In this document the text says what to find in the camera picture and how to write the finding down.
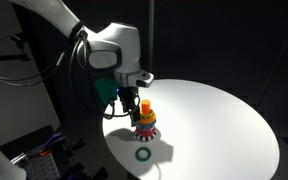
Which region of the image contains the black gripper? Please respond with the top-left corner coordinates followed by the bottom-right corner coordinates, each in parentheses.
top-left (116, 85), bottom-right (142, 127)

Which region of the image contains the lime green toothed ring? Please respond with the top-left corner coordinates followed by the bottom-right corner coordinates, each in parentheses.
top-left (139, 111), bottom-right (156, 120)

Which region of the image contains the dark green toothed ring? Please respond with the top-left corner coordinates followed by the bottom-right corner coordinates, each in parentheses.
top-left (134, 146), bottom-right (153, 162)

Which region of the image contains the black clamp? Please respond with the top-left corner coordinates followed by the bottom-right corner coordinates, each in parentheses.
top-left (61, 134), bottom-right (87, 157)

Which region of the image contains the grey vertical metal pole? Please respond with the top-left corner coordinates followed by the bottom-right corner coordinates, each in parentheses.
top-left (147, 0), bottom-right (155, 80)

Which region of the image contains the perforated metal breadboard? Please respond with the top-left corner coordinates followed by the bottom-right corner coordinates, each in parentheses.
top-left (23, 153), bottom-right (64, 180)

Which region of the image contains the blue ring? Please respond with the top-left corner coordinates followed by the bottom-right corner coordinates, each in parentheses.
top-left (135, 121), bottom-right (158, 130)

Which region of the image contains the red ring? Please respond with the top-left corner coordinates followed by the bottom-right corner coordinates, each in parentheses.
top-left (135, 126), bottom-right (158, 135)

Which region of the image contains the black white checkered ring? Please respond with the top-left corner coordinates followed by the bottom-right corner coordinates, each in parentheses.
top-left (134, 130), bottom-right (159, 143)

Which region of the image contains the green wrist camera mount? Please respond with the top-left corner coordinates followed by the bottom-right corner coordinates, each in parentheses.
top-left (94, 77), bottom-right (119, 108)

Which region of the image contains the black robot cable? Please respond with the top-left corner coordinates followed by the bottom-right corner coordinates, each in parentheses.
top-left (68, 29), bottom-right (142, 120)

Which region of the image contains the purple handled clamp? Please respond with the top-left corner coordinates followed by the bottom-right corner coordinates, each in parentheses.
top-left (38, 131), bottom-right (64, 158)

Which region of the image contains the grey cable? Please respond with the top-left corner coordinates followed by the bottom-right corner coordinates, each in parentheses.
top-left (0, 49), bottom-right (68, 88)

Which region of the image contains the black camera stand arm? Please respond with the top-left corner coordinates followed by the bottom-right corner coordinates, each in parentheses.
top-left (0, 32), bottom-right (31, 65)

